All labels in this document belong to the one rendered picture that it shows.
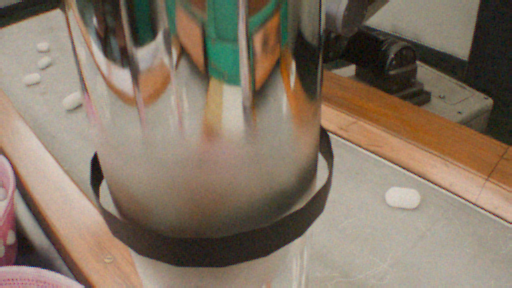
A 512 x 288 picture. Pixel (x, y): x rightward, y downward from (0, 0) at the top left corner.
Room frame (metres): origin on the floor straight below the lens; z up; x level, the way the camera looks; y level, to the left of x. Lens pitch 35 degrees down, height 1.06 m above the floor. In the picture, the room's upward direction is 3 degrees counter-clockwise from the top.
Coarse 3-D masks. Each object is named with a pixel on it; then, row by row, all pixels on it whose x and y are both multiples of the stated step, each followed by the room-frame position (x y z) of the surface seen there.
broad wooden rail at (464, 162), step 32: (352, 96) 0.53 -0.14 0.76; (384, 96) 0.52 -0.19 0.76; (352, 128) 0.46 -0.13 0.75; (384, 128) 0.44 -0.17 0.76; (416, 128) 0.44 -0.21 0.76; (448, 128) 0.43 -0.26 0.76; (416, 160) 0.39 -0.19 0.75; (448, 160) 0.37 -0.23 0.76; (480, 160) 0.36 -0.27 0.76; (480, 192) 0.32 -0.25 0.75
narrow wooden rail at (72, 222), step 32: (0, 96) 0.60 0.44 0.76; (0, 128) 0.49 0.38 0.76; (32, 160) 0.41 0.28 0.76; (32, 192) 0.34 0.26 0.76; (64, 192) 0.34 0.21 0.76; (64, 224) 0.29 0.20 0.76; (96, 224) 0.29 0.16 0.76; (64, 256) 0.29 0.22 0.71; (96, 256) 0.25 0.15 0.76; (128, 256) 0.25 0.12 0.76
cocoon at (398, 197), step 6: (390, 192) 0.33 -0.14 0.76; (396, 192) 0.32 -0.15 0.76; (402, 192) 0.32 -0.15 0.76; (408, 192) 0.32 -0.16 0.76; (414, 192) 0.32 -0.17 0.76; (390, 198) 0.32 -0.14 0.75; (396, 198) 0.32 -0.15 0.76; (402, 198) 0.32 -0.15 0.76; (408, 198) 0.32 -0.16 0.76; (414, 198) 0.32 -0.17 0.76; (390, 204) 0.32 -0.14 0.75; (396, 204) 0.32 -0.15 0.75; (402, 204) 0.32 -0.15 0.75; (408, 204) 0.31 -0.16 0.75; (414, 204) 0.31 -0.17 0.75
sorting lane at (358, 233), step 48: (0, 48) 0.93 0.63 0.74; (48, 96) 0.63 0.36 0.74; (48, 144) 0.48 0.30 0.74; (336, 144) 0.45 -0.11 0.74; (336, 192) 0.35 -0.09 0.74; (384, 192) 0.35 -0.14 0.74; (432, 192) 0.34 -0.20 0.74; (336, 240) 0.28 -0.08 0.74; (384, 240) 0.28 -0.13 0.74; (432, 240) 0.27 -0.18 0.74; (480, 240) 0.26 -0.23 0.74
